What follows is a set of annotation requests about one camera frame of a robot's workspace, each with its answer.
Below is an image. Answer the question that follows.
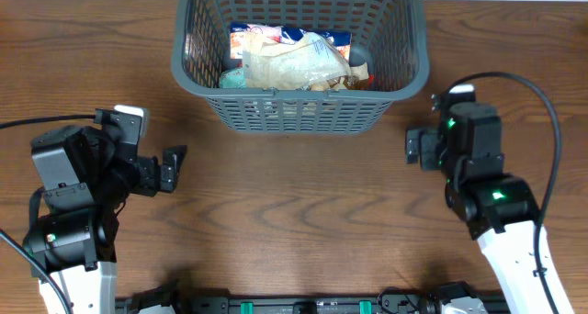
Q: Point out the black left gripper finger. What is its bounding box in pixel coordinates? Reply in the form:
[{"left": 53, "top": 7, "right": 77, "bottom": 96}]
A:
[
  {"left": 159, "top": 164, "right": 177, "bottom": 193},
  {"left": 162, "top": 145, "right": 187, "bottom": 176}
]

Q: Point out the white brown snack bag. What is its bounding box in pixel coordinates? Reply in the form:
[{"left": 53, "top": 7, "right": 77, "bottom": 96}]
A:
[{"left": 310, "top": 62, "right": 370, "bottom": 91}]

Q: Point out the teal flushable wipes packet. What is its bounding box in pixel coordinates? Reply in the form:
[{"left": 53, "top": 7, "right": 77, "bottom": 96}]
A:
[{"left": 219, "top": 67, "right": 246, "bottom": 89}]

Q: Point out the grey plastic lattice basket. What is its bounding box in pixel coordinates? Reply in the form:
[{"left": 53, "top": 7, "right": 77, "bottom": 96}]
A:
[{"left": 171, "top": 0, "right": 430, "bottom": 134}]

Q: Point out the beige paper pouch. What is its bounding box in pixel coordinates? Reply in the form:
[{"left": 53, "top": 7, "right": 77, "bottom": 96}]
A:
[{"left": 243, "top": 32, "right": 351, "bottom": 90}]

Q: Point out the Kleenex tissue multipack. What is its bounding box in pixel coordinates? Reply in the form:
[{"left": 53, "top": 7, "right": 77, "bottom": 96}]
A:
[{"left": 229, "top": 22, "right": 352, "bottom": 61}]

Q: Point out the orange gold biscuit packet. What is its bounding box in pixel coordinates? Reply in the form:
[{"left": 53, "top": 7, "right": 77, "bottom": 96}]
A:
[{"left": 364, "top": 74, "right": 374, "bottom": 88}]

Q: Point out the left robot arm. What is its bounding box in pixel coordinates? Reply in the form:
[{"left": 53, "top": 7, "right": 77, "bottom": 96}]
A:
[{"left": 24, "top": 126, "right": 187, "bottom": 313}]

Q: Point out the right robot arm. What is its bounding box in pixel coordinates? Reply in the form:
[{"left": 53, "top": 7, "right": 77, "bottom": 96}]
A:
[{"left": 405, "top": 102, "right": 573, "bottom": 313}]

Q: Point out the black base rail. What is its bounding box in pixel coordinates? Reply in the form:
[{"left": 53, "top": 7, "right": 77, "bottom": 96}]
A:
[{"left": 115, "top": 281, "right": 510, "bottom": 314}]

